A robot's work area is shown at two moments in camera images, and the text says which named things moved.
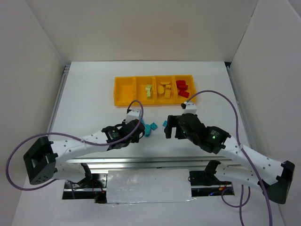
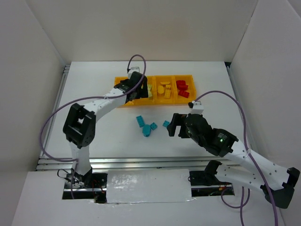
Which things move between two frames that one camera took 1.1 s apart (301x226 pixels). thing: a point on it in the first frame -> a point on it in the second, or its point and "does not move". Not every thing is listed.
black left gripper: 138,129 -> 143,88
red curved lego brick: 183,93 does not move
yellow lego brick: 167,93 does not move
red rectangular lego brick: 183,87 does not move
